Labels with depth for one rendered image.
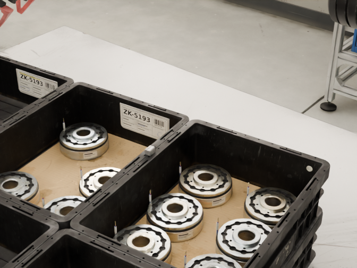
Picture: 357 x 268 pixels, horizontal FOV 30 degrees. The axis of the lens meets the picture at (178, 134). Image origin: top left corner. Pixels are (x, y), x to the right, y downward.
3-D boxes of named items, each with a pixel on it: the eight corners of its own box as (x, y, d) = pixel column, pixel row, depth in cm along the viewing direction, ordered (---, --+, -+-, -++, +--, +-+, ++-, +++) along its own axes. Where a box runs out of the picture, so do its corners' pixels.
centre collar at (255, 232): (238, 225, 117) (238, 222, 117) (264, 233, 115) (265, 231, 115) (227, 241, 114) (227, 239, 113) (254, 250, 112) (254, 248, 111)
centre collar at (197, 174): (199, 169, 132) (199, 166, 131) (222, 175, 130) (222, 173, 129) (188, 182, 128) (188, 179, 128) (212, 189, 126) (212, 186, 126)
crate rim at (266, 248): (193, 127, 136) (193, 117, 135) (332, 173, 123) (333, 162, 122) (66, 236, 108) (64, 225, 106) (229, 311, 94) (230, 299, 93)
